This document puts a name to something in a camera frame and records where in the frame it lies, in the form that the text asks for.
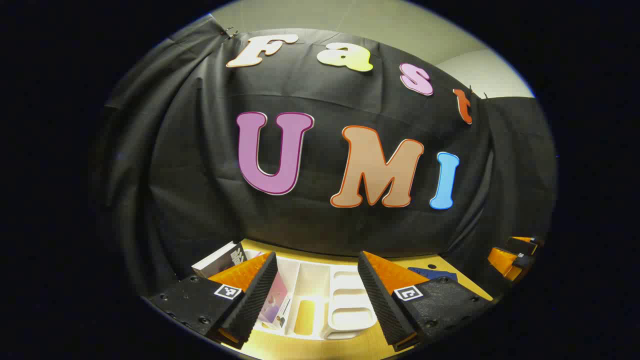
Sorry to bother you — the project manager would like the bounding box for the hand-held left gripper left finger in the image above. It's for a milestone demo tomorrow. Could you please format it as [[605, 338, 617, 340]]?
[[150, 251, 279, 350]]

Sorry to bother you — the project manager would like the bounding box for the black backdrop cloth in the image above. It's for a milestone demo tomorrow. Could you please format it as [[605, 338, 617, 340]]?
[[97, 15, 558, 301]]

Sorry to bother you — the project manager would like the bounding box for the white plastic bookshelf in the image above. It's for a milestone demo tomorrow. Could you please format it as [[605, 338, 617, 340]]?
[[241, 247, 379, 342]]

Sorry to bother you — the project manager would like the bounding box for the pink and purple book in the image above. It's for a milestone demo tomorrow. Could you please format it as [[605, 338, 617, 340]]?
[[257, 272, 294, 330]]

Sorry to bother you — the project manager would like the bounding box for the black and white book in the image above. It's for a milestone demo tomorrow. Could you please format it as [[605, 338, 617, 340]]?
[[191, 241, 248, 279]]

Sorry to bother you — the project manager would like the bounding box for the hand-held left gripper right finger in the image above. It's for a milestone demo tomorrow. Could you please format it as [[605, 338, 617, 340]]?
[[357, 251, 493, 352]]

